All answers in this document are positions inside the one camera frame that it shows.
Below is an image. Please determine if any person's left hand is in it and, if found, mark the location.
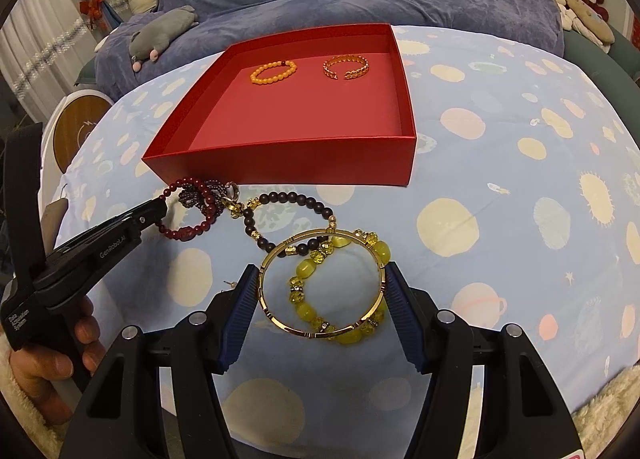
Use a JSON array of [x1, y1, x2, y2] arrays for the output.
[[9, 296, 107, 427]]

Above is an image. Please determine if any thin gold bangle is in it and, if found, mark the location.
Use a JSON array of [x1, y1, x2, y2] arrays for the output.
[[257, 228, 388, 340]]

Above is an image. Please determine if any grey plush toy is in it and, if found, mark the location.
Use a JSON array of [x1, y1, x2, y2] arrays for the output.
[[129, 5, 200, 72]]

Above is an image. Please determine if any black bead bracelet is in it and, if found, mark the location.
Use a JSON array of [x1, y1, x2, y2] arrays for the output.
[[243, 191, 337, 257]]

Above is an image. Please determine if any green sofa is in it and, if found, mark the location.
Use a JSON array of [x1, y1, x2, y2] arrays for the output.
[[500, 0, 640, 90]]

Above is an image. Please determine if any yellow bead bracelet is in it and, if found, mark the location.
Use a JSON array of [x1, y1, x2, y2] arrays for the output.
[[286, 229, 388, 346]]

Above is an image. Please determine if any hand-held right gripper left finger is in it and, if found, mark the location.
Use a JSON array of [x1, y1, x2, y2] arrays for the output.
[[59, 264, 262, 459]]

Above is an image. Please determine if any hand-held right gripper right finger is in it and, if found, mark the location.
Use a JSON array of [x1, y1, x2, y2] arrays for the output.
[[382, 261, 581, 459]]

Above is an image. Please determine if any small cream plush toy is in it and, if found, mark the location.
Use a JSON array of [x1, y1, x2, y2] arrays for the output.
[[537, 0, 583, 34]]

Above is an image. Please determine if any orange bead bracelet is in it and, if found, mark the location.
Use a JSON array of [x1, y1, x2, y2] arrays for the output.
[[249, 59, 298, 86]]

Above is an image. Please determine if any purple garnet bead bracelet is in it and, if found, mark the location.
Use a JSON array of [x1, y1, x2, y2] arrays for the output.
[[177, 179, 226, 214]]

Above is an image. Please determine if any beige plush toy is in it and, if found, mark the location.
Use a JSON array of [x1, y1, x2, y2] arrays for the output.
[[565, 0, 616, 54]]

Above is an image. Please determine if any white device with wooden disc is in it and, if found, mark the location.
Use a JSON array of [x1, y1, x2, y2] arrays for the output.
[[40, 89, 113, 180]]

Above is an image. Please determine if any white fluffy cloth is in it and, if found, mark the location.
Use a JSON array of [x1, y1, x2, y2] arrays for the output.
[[570, 369, 640, 445]]

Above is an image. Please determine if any red ribbon bow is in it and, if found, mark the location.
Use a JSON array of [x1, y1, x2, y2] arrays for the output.
[[79, 0, 106, 32]]

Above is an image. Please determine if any dark red bead bracelet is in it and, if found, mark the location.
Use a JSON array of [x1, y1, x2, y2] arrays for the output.
[[157, 177, 226, 242]]

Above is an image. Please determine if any gold chain bangle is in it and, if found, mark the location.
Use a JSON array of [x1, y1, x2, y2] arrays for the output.
[[320, 54, 372, 80]]

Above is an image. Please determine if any red cardboard box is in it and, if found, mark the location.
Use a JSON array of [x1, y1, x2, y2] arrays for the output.
[[141, 23, 418, 188]]

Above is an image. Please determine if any white sheer curtain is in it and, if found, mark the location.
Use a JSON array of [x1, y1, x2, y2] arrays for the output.
[[0, 0, 131, 120]]

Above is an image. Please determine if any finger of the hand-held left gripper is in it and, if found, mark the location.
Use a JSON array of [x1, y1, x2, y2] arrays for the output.
[[112, 199, 169, 242]]

